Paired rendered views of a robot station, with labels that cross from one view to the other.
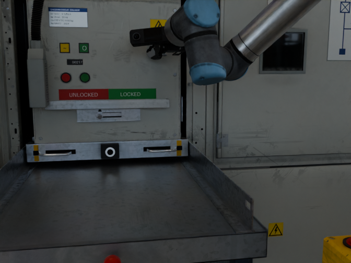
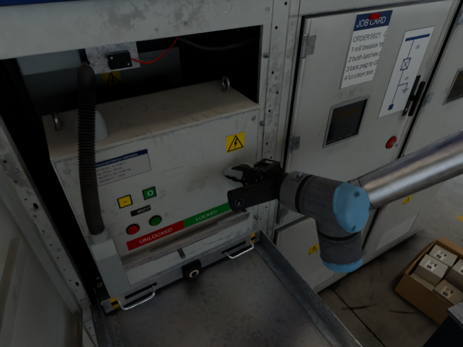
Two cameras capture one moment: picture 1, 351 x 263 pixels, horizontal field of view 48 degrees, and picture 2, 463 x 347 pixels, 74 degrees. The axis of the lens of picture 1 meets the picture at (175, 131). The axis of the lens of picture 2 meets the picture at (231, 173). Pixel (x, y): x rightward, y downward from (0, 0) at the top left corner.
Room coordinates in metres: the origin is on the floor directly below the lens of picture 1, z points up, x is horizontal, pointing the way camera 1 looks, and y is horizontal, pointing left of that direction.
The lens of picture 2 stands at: (0.70, 0.30, 1.73)
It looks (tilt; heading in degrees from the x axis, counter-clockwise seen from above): 37 degrees down; 340
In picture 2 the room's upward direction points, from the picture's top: straight up
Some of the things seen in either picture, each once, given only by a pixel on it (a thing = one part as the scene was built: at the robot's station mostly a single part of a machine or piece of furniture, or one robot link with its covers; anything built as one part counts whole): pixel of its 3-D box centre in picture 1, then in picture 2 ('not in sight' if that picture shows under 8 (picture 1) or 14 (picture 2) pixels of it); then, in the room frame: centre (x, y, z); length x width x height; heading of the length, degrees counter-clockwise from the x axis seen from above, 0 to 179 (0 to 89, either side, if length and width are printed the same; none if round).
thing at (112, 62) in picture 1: (107, 74); (181, 208); (1.32, 0.22, 1.15); 0.48 x 0.01 x 0.48; 100
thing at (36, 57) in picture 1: (38, 78); (109, 261); (1.21, 0.42, 1.14); 0.08 x 0.05 x 0.17; 10
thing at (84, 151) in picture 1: (109, 148); (187, 261); (1.33, 0.23, 0.89); 0.54 x 0.05 x 0.06; 100
